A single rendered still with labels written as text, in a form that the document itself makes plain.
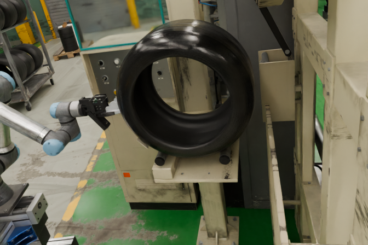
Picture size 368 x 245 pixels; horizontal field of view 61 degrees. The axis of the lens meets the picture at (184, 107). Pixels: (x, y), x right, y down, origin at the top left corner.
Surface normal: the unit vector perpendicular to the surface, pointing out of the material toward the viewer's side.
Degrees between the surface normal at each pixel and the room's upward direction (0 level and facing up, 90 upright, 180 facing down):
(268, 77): 90
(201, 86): 90
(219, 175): 0
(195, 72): 90
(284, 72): 90
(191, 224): 0
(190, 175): 0
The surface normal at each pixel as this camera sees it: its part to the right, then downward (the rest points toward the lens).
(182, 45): -0.17, 0.28
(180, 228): -0.16, -0.89
